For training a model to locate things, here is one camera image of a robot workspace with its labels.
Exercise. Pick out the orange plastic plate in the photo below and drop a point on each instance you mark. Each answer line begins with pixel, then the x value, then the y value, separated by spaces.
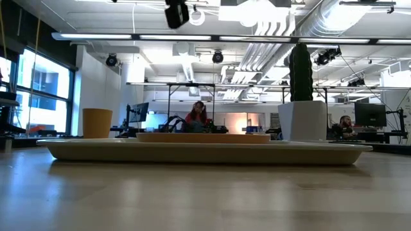
pixel 202 138

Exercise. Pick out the black monitor on arm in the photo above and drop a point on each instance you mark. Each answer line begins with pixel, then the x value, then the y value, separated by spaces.
pixel 139 112

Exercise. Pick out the black background robot arm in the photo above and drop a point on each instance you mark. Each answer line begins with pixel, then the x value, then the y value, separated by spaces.
pixel 171 123

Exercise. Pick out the beige plastic tray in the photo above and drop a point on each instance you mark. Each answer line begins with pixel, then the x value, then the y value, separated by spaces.
pixel 205 154

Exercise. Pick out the orange plastic cup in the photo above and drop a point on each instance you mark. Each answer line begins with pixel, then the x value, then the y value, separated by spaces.
pixel 97 123

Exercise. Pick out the person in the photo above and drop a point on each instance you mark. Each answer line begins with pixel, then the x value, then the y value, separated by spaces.
pixel 344 125
pixel 196 117

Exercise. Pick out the black ceiling spotlight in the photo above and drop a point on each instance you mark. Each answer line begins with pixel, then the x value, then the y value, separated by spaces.
pixel 217 57
pixel 327 56
pixel 111 60

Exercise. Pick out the black overhead light bar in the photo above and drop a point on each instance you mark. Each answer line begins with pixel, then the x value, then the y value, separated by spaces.
pixel 215 37

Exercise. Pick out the white hexagonal plant pot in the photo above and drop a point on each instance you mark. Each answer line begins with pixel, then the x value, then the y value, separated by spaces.
pixel 303 122

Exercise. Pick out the green cactus plant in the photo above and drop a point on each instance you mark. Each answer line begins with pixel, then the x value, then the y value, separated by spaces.
pixel 301 73

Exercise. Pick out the black desktop monitor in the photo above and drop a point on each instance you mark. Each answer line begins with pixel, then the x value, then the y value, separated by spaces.
pixel 370 114

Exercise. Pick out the black overhead camera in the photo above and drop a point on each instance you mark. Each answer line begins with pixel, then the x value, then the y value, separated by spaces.
pixel 176 13

